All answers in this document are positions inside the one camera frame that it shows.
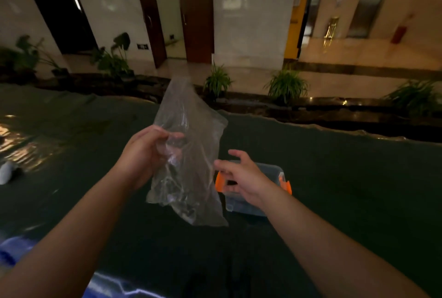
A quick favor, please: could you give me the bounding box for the brown wooden door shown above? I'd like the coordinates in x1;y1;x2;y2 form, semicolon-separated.
131;0;168;69
174;0;215;64

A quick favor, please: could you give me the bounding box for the leafy potted plant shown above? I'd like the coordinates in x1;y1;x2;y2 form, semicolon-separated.
0;35;68;79

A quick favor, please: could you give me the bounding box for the gold stand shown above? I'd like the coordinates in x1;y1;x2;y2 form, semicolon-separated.
323;16;340;48

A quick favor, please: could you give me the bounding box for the yellow door frame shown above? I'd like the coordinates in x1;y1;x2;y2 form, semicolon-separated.
284;0;318;60

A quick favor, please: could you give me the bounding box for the broad-leaf potted plant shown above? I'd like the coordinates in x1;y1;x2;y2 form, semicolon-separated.
90;32;135;79

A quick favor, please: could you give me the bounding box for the glass door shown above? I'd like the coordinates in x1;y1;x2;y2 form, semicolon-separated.
346;0;398;39

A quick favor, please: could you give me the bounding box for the person's left forearm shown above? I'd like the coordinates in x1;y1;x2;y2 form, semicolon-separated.
0;167;139;298

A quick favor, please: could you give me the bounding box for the black stone planter ledge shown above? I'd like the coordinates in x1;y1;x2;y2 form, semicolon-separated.
0;73;442;144

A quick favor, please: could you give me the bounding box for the grassy green plant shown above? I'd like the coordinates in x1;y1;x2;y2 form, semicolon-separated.
385;80;442;117
264;68;309;104
203;63;233;99

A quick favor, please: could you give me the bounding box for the clear plastic bag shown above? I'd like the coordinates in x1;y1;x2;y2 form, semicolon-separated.
146;78;229;227

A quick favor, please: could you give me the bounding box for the small white object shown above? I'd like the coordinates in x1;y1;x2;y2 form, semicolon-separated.
0;161;16;185

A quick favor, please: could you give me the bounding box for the person's right forearm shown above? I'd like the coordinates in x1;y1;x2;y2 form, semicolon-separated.
257;191;431;298

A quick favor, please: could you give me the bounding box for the dark green table cover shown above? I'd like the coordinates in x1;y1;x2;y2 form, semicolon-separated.
0;84;442;298

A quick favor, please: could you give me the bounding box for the blue plastic sheet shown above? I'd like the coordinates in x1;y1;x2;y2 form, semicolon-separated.
0;236;166;298

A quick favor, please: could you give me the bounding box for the clear box with orange latches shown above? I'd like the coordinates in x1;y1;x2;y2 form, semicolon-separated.
215;160;293;218

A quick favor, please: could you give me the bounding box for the person's left hand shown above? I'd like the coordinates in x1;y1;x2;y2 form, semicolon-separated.
112;124;185;191

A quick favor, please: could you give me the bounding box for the dark open doorway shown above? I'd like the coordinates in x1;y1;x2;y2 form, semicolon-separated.
15;0;98;55

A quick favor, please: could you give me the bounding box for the person's right hand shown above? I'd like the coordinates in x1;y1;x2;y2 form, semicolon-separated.
213;149;275;209

